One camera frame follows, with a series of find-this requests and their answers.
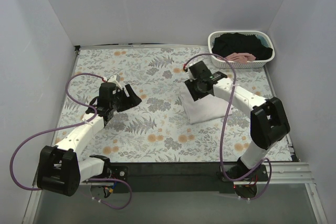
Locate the white t shirt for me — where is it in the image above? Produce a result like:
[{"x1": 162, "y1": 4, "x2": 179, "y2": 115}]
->
[{"x1": 178, "y1": 88, "x2": 228, "y2": 124}]

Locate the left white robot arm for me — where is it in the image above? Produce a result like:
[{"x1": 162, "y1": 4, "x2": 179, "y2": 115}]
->
[{"x1": 37, "y1": 81, "x2": 142, "y2": 196}]

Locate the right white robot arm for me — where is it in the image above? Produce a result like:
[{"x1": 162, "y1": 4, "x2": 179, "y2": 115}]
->
[{"x1": 183, "y1": 61, "x2": 290, "y2": 181}]

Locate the floral table mat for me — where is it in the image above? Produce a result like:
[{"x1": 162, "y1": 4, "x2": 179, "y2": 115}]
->
[{"x1": 52, "y1": 46, "x2": 293, "y2": 164}]

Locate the white plastic laundry basket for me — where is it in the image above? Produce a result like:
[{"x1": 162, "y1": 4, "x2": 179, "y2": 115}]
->
[{"x1": 207, "y1": 30, "x2": 275, "y2": 69}]

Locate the black garment in basket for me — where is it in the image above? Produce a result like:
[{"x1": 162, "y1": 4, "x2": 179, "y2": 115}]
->
[{"x1": 212, "y1": 33, "x2": 273, "y2": 61}]

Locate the pink garment in basket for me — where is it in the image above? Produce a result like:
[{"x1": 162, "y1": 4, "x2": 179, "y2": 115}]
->
[{"x1": 225, "y1": 52, "x2": 256, "y2": 64}]

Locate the blue garment in basket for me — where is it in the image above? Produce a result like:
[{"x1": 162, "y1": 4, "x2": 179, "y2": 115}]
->
[{"x1": 257, "y1": 36, "x2": 269, "y2": 47}]

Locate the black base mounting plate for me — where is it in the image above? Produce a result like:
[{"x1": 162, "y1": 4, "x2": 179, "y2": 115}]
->
[{"x1": 89, "y1": 161, "x2": 272, "y2": 195}]

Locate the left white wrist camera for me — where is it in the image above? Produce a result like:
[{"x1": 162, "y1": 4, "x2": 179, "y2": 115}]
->
[{"x1": 104, "y1": 74, "x2": 122, "y2": 89}]

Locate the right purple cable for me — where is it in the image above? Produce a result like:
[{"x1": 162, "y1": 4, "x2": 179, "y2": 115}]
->
[{"x1": 183, "y1": 53, "x2": 272, "y2": 200}]

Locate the purple cable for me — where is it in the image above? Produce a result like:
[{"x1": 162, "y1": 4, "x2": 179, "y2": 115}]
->
[
  {"x1": 183, "y1": 53, "x2": 272, "y2": 200},
  {"x1": 9, "y1": 73, "x2": 133, "y2": 210}
]

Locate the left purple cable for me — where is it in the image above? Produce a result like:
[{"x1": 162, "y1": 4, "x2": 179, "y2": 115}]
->
[{"x1": 9, "y1": 73, "x2": 133, "y2": 210}]

